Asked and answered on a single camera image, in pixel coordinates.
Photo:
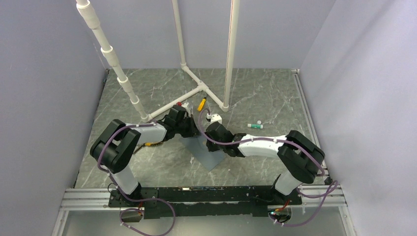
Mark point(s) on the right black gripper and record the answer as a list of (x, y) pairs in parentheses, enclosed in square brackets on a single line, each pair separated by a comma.
[(210, 147)]

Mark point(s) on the yellow handled pliers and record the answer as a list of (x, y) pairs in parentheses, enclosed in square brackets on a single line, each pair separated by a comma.
[(147, 145)]

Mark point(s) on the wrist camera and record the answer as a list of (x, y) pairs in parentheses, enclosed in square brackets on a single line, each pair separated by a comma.
[(185, 105), (212, 118)]

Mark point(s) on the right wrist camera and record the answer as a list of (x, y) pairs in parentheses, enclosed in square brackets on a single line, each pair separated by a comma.
[(212, 118)]

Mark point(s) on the grey-blue envelope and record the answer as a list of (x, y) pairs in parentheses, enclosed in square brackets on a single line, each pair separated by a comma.
[(198, 149)]

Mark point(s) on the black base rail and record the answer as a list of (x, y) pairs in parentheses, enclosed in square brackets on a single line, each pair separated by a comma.
[(253, 200)]

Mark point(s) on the white PVC pipe frame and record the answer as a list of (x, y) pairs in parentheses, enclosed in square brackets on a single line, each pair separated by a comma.
[(142, 34)]

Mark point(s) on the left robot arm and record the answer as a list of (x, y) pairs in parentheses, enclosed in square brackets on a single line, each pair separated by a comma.
[(115, 146)]

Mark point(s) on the white pipe with red stripe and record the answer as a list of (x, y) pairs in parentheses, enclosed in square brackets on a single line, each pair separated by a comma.
[(233, 27)]

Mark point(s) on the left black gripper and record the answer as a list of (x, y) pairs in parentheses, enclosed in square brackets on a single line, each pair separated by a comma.
[(193, 130)]

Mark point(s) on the green white glue stick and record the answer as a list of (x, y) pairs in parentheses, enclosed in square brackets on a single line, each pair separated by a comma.
[(255, 126)]

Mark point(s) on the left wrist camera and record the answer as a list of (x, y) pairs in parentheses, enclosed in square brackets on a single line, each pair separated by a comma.
[(185, 105)]

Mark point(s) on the aluminium extrusion frame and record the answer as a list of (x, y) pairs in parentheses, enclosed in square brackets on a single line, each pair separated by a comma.
[(97, 199)]

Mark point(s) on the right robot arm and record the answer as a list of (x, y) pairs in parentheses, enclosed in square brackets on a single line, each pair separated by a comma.
[(301, 157)]

